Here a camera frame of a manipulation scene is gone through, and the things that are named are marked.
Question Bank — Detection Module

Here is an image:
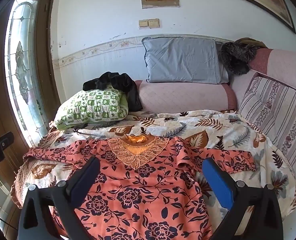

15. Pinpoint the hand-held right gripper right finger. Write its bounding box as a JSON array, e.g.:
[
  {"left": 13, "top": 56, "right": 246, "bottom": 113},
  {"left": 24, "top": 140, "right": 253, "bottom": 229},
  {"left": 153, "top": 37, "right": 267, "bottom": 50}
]
[{"left": 202, "top": 158, "right": 284, "bottom": 240}]

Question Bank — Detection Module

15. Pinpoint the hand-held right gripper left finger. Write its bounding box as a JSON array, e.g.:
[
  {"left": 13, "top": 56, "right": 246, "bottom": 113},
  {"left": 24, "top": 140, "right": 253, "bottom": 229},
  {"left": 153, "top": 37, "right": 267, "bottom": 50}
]
[{"left": 17, "top": 156, "right": 101, "bottom": 240}]

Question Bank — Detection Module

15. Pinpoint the orange floral dress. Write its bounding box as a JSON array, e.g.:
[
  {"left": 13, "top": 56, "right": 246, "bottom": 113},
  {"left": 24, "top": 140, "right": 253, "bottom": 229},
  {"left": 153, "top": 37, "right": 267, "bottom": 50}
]
[{"left": 23, "top": 134, "right": 256, "bottom": 240}]

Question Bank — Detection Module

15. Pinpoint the leaf print fleece blanket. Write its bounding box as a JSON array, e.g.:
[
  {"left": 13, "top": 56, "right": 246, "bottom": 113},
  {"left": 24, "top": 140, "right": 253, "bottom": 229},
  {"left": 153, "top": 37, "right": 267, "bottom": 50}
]
[{"left": 10, "top": 109, "right": 296, "bottom": 230}]

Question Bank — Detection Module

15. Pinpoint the green checked pillow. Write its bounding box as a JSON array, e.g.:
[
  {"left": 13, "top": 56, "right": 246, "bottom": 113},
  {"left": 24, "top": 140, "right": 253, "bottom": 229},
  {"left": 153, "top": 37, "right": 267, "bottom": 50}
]
[{"left": 49, "top": 85, "right": 130, "bottom": 130}]

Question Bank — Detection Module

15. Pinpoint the wooden door with stained glass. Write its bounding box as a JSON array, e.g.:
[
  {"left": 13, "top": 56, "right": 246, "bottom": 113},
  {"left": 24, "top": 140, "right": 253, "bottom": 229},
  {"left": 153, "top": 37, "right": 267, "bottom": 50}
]
[{"left": 0, "top": 0, "right": 63, "bottom": 235}]

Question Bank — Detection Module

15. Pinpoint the striped floral cushion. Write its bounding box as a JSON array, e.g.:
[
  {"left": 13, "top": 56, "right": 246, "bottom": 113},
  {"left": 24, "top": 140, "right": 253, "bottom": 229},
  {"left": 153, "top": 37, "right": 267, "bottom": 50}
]
[{"left": 238, "top": 76, "right": 296, "bottom": 190}]

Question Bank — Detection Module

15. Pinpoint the pink sofa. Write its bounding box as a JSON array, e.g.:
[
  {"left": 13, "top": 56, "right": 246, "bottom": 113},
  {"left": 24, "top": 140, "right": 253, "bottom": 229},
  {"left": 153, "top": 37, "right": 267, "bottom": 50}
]
[{"left": 134, "top": 48, "right": 296, "bottom": 188}]

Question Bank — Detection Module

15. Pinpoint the black cloth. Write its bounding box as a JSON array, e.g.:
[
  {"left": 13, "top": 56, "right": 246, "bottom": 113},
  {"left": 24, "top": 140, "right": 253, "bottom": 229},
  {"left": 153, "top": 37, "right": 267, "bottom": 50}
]
[{"left": 82, "top": 72, "right": 144, "bottom": 112}]

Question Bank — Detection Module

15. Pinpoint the dark fur garment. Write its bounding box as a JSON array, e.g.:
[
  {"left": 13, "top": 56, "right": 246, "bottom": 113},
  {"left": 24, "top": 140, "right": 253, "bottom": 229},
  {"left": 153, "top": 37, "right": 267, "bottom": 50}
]
[{"left": 220, "top": 41, "right": 259, "bottom": 76}]

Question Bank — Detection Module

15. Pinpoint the grey pillow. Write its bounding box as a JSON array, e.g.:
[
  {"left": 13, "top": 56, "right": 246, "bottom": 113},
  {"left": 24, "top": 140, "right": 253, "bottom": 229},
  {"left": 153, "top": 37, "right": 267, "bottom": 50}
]
[{"left": 142, "top": 37, "right": 230, "bottom": 85}]

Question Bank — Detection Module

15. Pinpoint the olive cloth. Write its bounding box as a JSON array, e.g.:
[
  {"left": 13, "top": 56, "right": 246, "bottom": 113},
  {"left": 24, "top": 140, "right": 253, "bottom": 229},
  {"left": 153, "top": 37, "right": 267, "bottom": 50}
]
[{"left": 235, "top": 37, "right": 268, "bottom": 49}]

